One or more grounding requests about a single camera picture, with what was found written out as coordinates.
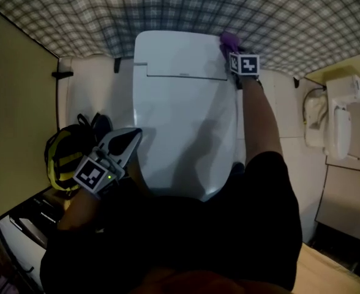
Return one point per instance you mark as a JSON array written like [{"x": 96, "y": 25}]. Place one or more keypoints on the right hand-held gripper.
[{"x": 247, "y": 64}]

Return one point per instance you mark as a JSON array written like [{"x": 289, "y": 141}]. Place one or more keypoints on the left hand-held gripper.
[{"x": 91, "y": 176}]

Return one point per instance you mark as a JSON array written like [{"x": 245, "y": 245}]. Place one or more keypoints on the purple cloth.
[{"x": 229, "y": 41}]

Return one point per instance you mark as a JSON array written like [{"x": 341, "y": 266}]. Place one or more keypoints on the person's right forearm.
[{"x": 259, "y": 118}]

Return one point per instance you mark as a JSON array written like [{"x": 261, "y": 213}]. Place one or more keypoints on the person's left forearm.
[{"x": 79, "y": 210}]

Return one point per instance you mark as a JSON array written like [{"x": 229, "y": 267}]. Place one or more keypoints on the beige rounded object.
[{"x": 340, "y": 124}]

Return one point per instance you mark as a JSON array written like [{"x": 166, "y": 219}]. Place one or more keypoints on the black panel clamp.
[
  {"x": 117, "y": 64},
  {"x": 62, "y": 74},
  {"x": 296, "y": 82}
]

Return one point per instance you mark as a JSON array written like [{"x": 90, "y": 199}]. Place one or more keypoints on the yellow and black backpack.
[{"x": 66, "y": 155}]

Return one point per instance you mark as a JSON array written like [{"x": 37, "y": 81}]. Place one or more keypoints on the beige partition panel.
[
  {"x": 17, "y": 118},
  {"x": 336, "y": 70}
]

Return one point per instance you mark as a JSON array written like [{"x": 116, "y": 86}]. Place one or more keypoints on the grey plaid curtain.
[{"x": 180, "y": 5}]

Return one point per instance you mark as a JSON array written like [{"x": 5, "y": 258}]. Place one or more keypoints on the person's black shirt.
[{"x": 183, "y": 231}]

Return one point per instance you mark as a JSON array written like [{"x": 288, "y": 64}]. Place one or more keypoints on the black printed carton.
[{"x": 36, "y": 222}]

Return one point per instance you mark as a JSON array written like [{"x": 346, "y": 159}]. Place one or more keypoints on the pink folded cloth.
[{"x": 1, "y": 284}]

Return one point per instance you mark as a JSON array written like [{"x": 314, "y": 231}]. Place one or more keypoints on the cream padded cushion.
[{"x": 327, "y": 271}]

